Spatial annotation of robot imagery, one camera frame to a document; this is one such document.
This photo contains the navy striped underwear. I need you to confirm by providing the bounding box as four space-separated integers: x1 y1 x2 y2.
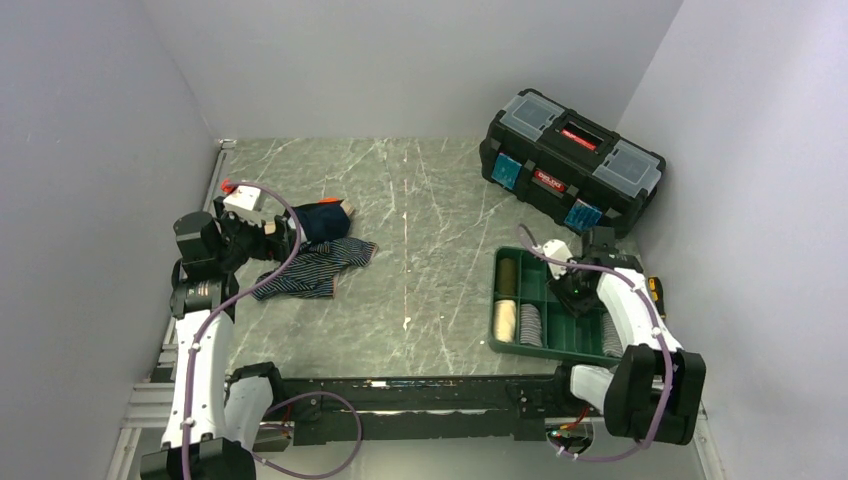
251 237 378 301

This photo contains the olive rolled cloth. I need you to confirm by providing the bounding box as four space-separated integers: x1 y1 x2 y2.
495 258 518 296

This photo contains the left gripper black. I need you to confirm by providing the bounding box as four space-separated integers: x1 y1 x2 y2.
214 197 298 271

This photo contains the cream rolled cloth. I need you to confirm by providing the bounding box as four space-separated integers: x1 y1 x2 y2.
493 299 517 343

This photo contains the green compartment tray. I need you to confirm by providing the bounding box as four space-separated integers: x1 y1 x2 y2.
488 247 620 367

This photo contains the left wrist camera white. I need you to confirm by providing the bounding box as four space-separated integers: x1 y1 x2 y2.
223 185 266 217

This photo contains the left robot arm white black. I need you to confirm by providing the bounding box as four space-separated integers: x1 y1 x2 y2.
140 193 292 479

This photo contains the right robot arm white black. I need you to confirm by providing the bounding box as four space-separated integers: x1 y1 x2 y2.
541 227 706 445

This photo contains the grey striped roll right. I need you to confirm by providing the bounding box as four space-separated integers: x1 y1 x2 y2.
601 312 624 358

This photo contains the dark navy orange clothes pile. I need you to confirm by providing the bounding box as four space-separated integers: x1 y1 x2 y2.
293 198 355 243

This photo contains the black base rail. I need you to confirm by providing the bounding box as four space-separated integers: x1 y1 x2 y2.
264 372 589 446

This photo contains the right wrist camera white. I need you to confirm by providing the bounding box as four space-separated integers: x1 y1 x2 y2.
535 239 573 266

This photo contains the aluminium frame rail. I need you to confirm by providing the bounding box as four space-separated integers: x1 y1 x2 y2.
105 142 233 480

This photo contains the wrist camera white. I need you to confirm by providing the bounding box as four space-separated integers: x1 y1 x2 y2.
223 185 266 217
535 239 573 266

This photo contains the grey striped rolled cloth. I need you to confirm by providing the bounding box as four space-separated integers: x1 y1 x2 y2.
519 303 543 348

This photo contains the black toolbox with clear lids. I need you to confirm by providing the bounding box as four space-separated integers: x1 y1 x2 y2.
479 89 667 239

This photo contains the yellow black tool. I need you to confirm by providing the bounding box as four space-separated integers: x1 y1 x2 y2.
648 276 666 317

